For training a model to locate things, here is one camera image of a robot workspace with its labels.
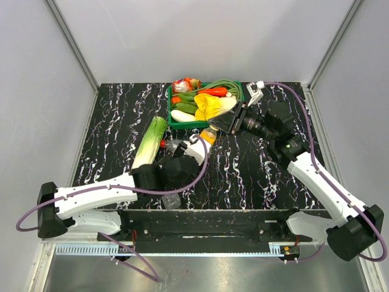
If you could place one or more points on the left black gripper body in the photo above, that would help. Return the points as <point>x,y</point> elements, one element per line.
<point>195,176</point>

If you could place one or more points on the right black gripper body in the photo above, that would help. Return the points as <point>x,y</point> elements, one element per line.
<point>245,120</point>

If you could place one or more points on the yellow juice bottle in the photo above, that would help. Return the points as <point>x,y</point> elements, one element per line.
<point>209,135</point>

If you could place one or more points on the clear water bottle white cap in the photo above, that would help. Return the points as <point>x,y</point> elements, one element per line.
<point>171,201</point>

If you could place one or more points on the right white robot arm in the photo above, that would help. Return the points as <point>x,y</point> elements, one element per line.
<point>353,226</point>

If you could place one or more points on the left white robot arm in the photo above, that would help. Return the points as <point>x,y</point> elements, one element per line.
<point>75,209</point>

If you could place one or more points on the clear cola bottle red label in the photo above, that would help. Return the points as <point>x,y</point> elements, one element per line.
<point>170,145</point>

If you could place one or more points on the yellow white toy cabbage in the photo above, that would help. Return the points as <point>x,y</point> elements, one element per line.
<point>212,106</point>

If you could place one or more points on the red toy chili pepper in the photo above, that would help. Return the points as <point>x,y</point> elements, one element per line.
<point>219,92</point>

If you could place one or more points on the toy napa cabbage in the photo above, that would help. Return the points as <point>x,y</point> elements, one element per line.
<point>150,142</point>

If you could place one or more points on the green toy bok choy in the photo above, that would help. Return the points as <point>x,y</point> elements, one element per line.
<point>187,105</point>

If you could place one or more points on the green toy long beans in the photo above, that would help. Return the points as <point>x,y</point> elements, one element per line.
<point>234,88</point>

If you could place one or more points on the white toy radish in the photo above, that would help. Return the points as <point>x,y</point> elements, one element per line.
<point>182,117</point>

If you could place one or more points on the small orange toy carrot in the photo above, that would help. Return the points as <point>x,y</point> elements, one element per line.
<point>175,100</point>

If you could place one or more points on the orange white toy vegetable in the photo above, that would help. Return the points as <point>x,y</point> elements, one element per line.
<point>185,85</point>

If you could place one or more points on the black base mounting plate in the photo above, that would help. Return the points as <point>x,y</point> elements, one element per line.
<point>168,225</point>

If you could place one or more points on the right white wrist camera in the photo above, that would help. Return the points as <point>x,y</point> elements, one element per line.
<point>255,92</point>

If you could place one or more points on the aluminium slotted rail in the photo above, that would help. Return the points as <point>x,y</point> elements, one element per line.
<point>188,247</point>

